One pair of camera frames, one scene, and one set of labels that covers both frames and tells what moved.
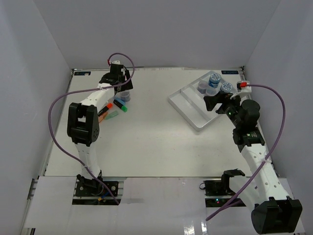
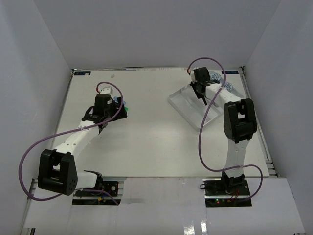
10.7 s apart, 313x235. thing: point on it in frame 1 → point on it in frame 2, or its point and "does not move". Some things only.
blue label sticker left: x=82 y=73 does not move
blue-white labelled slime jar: x=214 y=80 does not move
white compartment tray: x=191 y=104 does not move
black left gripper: x=127 y=84 → x=122 y=114
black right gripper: x=211 y=102 → x=199 y=96
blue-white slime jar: x=226 y=87 does not move
